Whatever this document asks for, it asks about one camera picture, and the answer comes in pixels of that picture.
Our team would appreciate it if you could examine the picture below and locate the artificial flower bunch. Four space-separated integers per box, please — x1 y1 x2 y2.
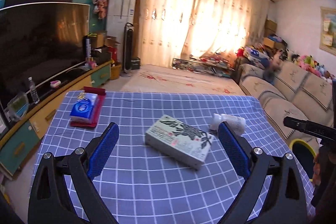
92 0 109 20

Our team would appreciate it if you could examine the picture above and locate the white medicine bottle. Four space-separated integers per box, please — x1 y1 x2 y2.
210 113 246 136

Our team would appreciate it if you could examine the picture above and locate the floral floor mattress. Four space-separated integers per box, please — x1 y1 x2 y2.
121 65 245 96

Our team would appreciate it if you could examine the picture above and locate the blue tissue pack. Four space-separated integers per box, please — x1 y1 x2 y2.
70 92 98 123

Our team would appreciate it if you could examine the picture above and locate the pile of plush toys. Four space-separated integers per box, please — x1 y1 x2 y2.
232 35 335 83

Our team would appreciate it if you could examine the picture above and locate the red tray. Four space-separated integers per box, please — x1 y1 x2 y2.
70 86 106 128

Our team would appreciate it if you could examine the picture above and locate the green tea box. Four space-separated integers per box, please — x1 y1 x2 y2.
145 115 215 170

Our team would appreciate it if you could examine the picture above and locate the clear plastic container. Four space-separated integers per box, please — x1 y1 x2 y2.
7 92 29 122

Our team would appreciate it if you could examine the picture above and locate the sheer embroidered curtain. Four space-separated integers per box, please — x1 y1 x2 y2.
138 0 270 67

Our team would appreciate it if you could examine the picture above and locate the large flat screen television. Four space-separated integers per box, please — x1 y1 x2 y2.
1 2 90 107

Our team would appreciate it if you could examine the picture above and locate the black tower fan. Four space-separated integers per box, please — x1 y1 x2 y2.
121 22 134 77

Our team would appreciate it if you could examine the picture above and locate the teal yellow tv cabinet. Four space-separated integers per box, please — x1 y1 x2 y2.
1 61 112 180

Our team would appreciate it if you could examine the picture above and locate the clear water bottle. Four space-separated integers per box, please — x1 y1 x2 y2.
29 77 40 104

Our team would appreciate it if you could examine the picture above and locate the beige sofa with covers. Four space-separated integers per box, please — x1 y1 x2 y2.
238 61 333 149

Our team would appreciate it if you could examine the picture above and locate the white floor air conditioner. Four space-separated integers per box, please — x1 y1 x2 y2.
106 0 136 63

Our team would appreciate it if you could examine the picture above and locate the yellow rimmed black trash bin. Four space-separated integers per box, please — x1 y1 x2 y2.
289 139 317 182

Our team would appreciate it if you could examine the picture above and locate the person right hand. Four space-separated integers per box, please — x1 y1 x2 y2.
312 153 321 186

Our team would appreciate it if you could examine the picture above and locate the book rack by window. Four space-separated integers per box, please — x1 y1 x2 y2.
171 58 234 78

